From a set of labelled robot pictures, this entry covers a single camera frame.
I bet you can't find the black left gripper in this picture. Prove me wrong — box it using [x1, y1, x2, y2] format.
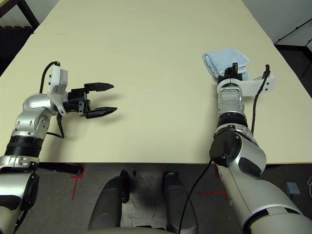
[63, 82, 118, 119]

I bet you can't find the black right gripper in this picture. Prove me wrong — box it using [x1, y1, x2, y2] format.
[217, 62, 244, 82]

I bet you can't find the light blue towel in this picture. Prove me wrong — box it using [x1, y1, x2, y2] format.
[201, 48, 251, 80]

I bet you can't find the black cabinet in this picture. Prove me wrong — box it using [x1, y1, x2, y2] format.
[274, 43, 312, 78]

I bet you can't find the black table foot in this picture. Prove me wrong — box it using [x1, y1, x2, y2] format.
[38, 162, 83, 175]

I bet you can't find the grey left robot leg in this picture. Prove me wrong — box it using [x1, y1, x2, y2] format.
[87, 170, 130, 231]

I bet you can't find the black foam floor mat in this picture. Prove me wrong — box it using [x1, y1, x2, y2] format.
[0, 24, 35, 76]

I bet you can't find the side table with black legs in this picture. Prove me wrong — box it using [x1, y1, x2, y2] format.
[0, 0, 40, 27]

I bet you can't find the small grey floor box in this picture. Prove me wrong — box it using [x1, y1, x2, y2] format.
[285, 181, 300, 195]

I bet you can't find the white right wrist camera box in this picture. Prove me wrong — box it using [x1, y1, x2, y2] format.
[216, 75, 277, 98]

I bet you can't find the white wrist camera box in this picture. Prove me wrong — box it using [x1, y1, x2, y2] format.
[216, 75, 277, 98]
[47, 65, 70, 117]

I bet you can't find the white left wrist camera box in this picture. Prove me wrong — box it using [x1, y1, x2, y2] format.
[47, 65, 70, 117]

